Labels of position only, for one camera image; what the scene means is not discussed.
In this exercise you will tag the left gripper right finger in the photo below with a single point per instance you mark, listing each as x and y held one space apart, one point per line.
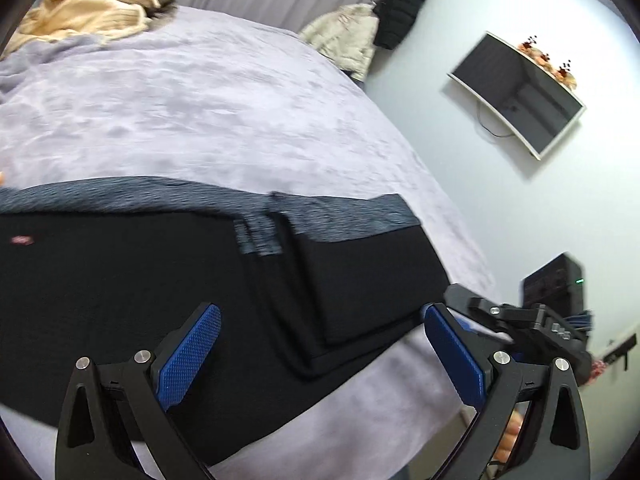
492 378

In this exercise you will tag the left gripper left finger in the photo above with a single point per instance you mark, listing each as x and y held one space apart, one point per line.
92 440

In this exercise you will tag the black grey pants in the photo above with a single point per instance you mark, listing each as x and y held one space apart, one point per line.
310 289

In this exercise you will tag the black electronics box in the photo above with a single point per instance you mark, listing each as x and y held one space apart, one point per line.
559 285

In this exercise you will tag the flower decoration on television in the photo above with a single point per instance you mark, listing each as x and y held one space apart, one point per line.
561 73

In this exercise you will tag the lavender plush bed blanket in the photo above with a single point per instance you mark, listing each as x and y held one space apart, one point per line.
226 102

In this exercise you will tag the beige puffer jacket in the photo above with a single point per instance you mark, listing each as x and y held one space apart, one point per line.
345 37

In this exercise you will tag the black hanging jacket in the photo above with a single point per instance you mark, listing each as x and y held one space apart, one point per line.
395 20

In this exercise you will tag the yellow ribbed garment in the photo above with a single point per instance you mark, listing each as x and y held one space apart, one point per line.
56 20

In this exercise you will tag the wall mounted television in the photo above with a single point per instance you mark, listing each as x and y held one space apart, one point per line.
538 109

